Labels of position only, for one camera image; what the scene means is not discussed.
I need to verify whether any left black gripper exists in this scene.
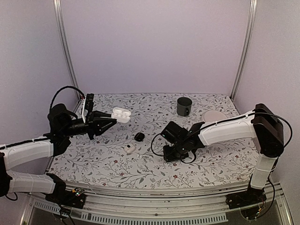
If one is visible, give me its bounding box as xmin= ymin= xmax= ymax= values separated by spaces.
xmin=61 ymin=110 xmax=117 ymax=139

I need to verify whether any white earbud case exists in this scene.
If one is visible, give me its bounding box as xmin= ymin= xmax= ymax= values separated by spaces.
xmin=111 ymin=107 xmax=132 ymax=123

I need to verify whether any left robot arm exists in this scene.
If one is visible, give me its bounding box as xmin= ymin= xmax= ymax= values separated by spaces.
xmin=0 ymin=104 xmax=120 ymax=203

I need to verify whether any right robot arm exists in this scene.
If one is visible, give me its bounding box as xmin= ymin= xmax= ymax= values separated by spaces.
xmin=160 ymin=104 xmax=285 ymax=204

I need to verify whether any cream earbud case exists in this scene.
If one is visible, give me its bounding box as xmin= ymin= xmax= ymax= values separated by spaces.
xmin=124 ymin=144 xmax=135 ymax=154

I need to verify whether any black earbud case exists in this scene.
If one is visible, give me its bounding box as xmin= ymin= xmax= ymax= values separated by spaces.
xmin=134 ymin=132 xmax=145 ymax=142

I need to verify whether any beige plate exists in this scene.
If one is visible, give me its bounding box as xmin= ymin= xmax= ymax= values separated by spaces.
xmin=201 ymin=111 xmax=227 ymax=122

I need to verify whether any dark green mug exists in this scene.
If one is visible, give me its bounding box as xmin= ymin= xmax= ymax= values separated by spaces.
xmin=177 ymin=97 xmax=192 ymax=117

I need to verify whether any floral table cloth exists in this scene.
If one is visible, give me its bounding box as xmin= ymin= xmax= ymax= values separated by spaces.
xmin=49 ymin=93 xmax=258 ymax=189

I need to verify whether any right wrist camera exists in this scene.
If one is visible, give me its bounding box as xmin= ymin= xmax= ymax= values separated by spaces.
xmin=161 ymin=128 xmax=178 ymax=144

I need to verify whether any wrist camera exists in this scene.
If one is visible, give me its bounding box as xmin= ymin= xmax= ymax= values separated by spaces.
xmin=161 ymin=128 xmax=178 ymax=144
xmin=81 ymin=93 xmax=94 ymax=123

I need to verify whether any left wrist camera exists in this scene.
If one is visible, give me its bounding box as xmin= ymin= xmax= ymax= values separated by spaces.
xmin=81 ymin=93 xmax=94 ymax=123

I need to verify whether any left camera cable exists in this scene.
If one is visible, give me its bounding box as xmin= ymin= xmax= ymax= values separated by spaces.
xmin=50 ymin=86 xmax=86 ymax=111

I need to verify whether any camera cable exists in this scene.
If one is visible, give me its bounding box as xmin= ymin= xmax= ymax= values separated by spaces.
xmin=151 ymin=112 xmax=293 ymax=188
xmin=50 ymin=86 xmax=86 ymax=111

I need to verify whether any aluminium front rail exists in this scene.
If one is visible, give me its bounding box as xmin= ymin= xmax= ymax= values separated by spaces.
xmin=20 ymin=182 xmax=295 ymax=225

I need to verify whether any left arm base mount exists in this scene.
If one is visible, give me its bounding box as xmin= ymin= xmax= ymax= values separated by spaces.
xmin=45 ymin=187 xmax=87 ymax=209

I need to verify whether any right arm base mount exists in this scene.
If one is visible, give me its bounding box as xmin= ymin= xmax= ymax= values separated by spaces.
xmin=225 ymin=187 xmax=267 ymax=209

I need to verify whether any right camera cable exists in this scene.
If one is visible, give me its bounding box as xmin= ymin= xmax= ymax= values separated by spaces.
xmin=151 ymin=112 xmax=293 ymax=188

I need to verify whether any left aluminium frame post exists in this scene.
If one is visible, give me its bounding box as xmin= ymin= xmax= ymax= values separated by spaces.
xmin=53 ymin=0 xmax=79 ymax=88

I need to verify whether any aluminium frame post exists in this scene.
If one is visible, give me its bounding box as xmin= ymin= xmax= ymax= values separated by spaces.
xmin=230 ymin=0 xmax=258 ymax=102
xmin=53 ymin=0 xmax=79 ymax=88

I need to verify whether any right aluminium frame post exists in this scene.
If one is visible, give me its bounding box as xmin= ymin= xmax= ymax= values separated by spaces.
xmin=230 ymin=0 xmax=258 ymax=102

